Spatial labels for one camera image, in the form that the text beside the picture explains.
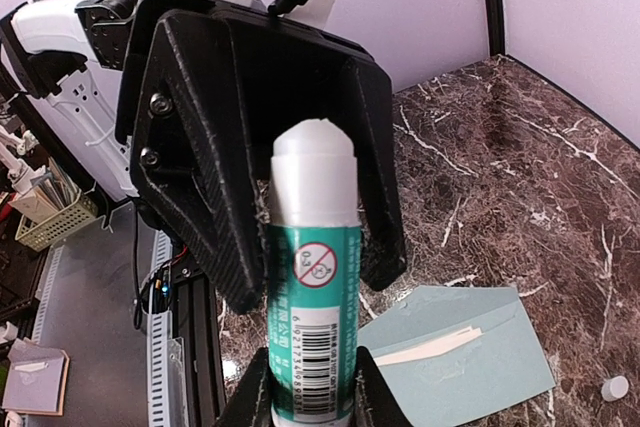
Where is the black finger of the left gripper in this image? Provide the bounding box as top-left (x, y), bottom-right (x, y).
top-left (342, 58), bottom-right (406, 291)

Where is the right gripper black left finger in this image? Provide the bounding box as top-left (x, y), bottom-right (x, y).
top-left (214, 347), bottom-right (273, 427)

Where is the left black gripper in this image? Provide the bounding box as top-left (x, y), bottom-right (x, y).
top-left (115, 0), bottom-right (390, 314)

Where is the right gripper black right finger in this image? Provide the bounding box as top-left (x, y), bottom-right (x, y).
top-left (352, 346), bottom-right (412, 427)

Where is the beige ornate letter paper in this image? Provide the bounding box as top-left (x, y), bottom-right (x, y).
top-left (374, 326), bottom-right (483, 366)

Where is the teal paper envelope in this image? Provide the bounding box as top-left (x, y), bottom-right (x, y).
top-left (358, 286), bottom-right (555, 426)

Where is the white green glue stick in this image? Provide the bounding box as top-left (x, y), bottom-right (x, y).
top-left (267, 119), bottom-right (361, 426)

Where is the white glue stick cap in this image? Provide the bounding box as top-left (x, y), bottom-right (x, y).
top-left (601, 375), bottom-right (630, 402)

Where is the grey envelope on side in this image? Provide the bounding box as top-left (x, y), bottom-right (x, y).
top-left (2, 339), bottom-right (70, 417)

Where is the green plastic basket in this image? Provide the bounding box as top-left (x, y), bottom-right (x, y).
top-left (15, 194), bottom-right (98, 252)

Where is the white slotted cable duct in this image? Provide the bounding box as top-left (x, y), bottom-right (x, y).
top-left (27, 230), bottom-right (176, 426)

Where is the right black frame post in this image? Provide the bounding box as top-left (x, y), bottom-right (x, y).
top-left (477, 0), bottom-right (509, 58)

